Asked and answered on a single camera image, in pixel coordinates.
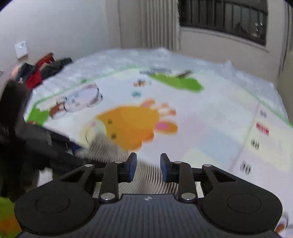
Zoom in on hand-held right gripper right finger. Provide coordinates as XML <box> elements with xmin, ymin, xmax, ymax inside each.
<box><xmin>160</xmin><ymin>153</ymin><xmax>237</xmax><ymax>202</ymax></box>

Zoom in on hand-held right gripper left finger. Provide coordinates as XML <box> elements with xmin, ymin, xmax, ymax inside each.
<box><xmin>59</xmin><ymin>152</ymin><xmax>138</xmax><ymax>203</ymax></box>

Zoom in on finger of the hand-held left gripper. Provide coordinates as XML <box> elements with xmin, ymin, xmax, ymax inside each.
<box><xmin>51</xmin><ymin>135</ymin><xmax>85</xmax><ymax>154</ymax></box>

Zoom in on grey striped pants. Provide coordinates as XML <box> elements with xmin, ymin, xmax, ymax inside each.
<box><xmin>75</xmin><ymin>134</ymin><xmax>181</xmax><ymax>197</ymax></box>

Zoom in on red and dark clothes pile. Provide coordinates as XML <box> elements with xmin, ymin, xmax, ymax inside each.
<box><xmin>17</xmin><ymin>58</ymin><xmax>73</xmax><ymax>81</ymax></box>

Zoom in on cartoon printed mat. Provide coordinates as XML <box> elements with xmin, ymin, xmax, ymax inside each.
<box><xmin>0</xmin><ymin>64</ymin><xmax>293</xmax><ymax>238</ymax></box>

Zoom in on red cloth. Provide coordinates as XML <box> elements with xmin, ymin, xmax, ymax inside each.
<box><xmin>25</xmin><ymin>53</ymin><xmax>55</xmax><ymax>90</ymax></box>

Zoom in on pink toy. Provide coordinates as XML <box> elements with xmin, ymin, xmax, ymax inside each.
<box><xmin>12</xmin><ymin>65</ymin><xmax>23</xmax><ymax>81</ymax></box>

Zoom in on white quilted bed cover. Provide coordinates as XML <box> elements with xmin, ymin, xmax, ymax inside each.
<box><xmin>31</xmin><ymin>47</ymin><xmax>291</xmax><ymax>126</ymax></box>

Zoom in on beige curtain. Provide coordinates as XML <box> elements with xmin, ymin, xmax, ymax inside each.
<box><xmin>140</xmin><ymin>0</ymin><xmax>180</xmax><ymax>51</ymax></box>

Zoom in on black window railing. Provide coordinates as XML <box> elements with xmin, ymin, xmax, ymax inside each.
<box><xmin>180</xmin><ymin>0</ymin><xmax>268</xmax><ymax>45</ymax></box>

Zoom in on dark window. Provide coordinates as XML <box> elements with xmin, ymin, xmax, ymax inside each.
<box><xmin>178</xmin><ymin>0</ymin><xmax>269</xmax><ymax>46</ymax></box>

